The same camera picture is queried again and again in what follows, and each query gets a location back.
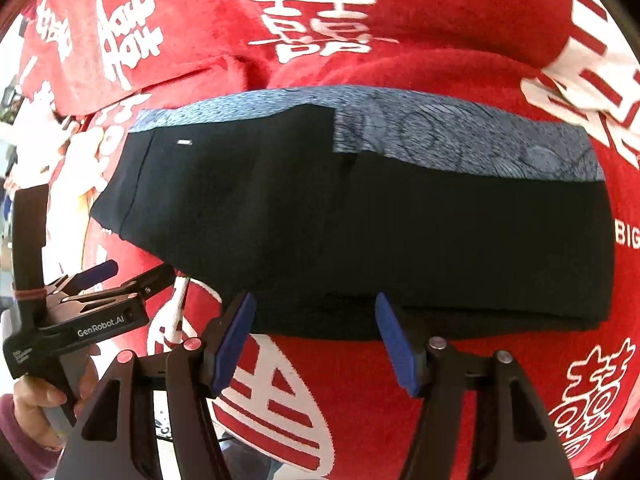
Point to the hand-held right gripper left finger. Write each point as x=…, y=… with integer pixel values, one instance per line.
x=234, y=342

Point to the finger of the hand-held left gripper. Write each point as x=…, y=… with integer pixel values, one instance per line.
x=100, y=272
x=150, y=282

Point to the black pants with blue trim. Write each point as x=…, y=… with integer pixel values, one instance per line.
x=350, y=235

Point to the person's left leg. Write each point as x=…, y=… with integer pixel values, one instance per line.
x=250, y=462

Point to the red printed blanket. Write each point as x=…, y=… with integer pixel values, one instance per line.
x=400, y=35

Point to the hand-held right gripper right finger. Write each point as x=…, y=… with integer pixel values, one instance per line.
x=396, y=345

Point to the person's left forearm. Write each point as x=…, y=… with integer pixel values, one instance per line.
x=22, y=447

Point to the person's left hand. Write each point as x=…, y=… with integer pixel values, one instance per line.
x=30, y=400

